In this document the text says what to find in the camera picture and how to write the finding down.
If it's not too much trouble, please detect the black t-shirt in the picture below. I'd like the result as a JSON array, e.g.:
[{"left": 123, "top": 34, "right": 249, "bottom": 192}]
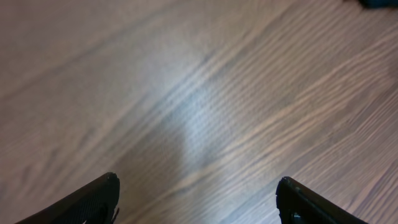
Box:
[{"left": 355, "top": 0, "right": 398, "bottom": 9}]

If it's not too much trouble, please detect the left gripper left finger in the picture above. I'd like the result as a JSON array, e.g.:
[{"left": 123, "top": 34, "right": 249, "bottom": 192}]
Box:
[{"left": 17, "top": 172, "right": 120, "bottom": 224}]

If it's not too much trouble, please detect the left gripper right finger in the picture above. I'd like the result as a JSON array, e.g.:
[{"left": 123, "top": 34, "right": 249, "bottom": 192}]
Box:
[{"left": 276, "top": 176, "right": 366, "bottom": 224}]

